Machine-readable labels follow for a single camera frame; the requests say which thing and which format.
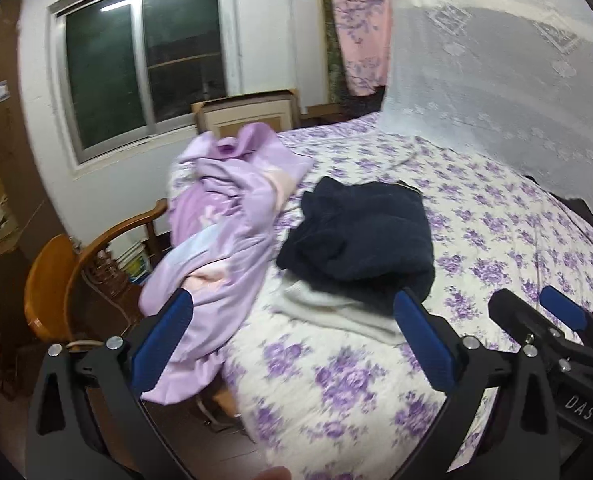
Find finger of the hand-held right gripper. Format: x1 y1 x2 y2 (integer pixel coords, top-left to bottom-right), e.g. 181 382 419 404
487 287 593 371
539 285 593 356

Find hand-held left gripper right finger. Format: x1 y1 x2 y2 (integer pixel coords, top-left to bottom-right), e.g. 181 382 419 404
393 287 562 480

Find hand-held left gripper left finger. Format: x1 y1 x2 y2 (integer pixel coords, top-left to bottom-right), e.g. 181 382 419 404
25 289 197 480

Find navy knit cardigan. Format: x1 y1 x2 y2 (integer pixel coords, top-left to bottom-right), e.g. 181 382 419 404
275 176 436 306

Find purple floral bedsheet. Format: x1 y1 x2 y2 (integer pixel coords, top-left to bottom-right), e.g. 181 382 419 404
169 110 593 480

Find grey white folded garment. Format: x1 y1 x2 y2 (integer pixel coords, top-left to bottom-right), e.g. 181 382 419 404
269 280 417 346

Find lilac quilt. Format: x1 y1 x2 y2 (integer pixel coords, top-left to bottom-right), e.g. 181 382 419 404
139 122 314 406

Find wooden armchair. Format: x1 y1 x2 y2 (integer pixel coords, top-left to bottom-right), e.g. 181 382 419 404
24 199 170 346

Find brown wooden door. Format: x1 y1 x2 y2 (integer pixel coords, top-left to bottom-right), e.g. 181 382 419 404
0 0 72 401

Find wood-framed white cabinet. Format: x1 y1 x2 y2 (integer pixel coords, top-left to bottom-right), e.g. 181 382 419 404
190 89 301 138

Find white lace mosquito net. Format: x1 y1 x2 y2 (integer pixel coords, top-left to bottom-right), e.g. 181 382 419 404
379 0 593 221

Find sliding glass window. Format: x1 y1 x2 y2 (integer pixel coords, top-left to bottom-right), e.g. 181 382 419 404
46 0 242 166

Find green patterned panel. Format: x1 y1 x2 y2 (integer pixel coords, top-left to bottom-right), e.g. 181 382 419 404
319 0 349 103

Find pink floral curtain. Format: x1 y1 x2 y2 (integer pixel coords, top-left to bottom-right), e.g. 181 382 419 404
329 0 394 97

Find white leaning board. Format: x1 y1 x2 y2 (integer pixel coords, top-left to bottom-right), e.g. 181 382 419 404
290 0 327 111

